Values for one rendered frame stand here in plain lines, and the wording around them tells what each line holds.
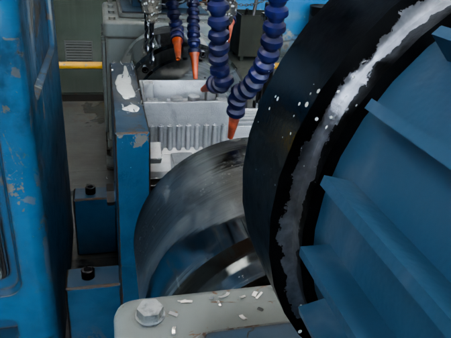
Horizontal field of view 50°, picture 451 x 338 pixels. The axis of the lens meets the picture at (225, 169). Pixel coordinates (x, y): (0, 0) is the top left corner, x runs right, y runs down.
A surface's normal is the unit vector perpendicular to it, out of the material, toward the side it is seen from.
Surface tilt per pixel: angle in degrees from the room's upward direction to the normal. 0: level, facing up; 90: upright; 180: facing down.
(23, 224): 90
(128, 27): 90
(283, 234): 90
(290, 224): 90
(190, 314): 0
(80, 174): 0
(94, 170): 0
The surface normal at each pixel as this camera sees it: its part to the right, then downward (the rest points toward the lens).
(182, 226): -0.66, -0.58
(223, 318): 0.07, -0.89
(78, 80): 0.23, 0.45
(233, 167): -0.22, -0.84
